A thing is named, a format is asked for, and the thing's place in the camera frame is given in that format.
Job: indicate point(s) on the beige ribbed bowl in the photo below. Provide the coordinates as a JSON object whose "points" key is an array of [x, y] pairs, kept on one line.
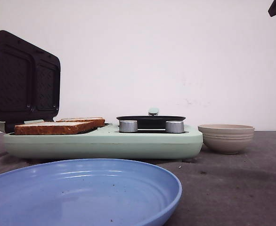
{"points": [[226, 138]]}

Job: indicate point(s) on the white bread slice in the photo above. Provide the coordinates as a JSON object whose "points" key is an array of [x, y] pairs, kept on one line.
{"points": [[97, 121], [53, 128]]}

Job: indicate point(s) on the mint green sandwich maker lid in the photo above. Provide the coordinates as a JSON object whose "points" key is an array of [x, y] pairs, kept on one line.
{"points": [[29, 83]]}

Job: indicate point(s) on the mint green breakfast maker base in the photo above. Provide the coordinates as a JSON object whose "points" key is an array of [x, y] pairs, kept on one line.
{"points": [[107, 142]]}

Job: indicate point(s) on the right silver control knob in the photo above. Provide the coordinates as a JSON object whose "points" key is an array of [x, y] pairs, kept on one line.
{"points": [[174, 127]]}

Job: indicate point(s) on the silver control knob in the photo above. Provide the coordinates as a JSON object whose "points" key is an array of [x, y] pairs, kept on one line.
{"points": [[174, 127], [128, 126]]}

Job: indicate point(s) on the small black frying pan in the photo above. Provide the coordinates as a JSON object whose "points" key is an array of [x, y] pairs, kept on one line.
{"points": [[151, 121]]}

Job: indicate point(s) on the left silver control knob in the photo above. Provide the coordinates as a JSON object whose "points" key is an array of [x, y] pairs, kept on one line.
{"points": [[128, 126]]}

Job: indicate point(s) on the blue plate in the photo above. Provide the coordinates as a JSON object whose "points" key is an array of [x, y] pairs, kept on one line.
{"points": [[88, 192]]}

